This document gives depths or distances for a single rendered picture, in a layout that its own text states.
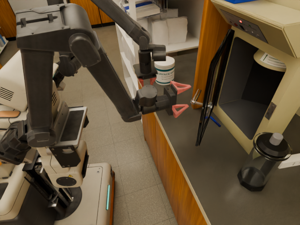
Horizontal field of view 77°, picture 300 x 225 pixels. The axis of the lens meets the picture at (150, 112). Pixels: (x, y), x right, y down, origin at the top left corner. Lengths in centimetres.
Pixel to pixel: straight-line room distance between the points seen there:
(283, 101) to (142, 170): 147
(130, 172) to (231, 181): 125
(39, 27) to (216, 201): 75
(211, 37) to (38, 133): 75
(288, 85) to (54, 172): 105
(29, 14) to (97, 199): 134
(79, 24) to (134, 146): 182
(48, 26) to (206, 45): 68
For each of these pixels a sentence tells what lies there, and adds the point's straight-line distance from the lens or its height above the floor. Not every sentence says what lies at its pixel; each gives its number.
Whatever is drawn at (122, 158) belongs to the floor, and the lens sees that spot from 205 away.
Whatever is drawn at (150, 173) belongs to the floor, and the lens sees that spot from 192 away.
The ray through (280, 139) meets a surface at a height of 121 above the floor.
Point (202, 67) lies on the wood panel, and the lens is 96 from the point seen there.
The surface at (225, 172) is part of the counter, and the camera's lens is 88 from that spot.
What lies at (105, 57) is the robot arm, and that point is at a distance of 46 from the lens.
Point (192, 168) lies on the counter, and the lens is 86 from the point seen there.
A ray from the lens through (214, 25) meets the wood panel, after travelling 90.
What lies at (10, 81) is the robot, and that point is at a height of 136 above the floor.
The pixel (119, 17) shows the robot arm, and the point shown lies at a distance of 87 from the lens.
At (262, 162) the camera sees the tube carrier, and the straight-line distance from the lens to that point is 73.
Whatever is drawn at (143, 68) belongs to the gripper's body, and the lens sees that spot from 92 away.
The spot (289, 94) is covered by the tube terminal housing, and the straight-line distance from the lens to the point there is 76.
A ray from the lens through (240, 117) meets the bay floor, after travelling 101.
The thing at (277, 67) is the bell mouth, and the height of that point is 133.
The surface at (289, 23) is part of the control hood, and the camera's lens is 57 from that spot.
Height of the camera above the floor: 167
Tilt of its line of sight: 43 degrees down
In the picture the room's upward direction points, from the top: 4 degrees counter-clockwise
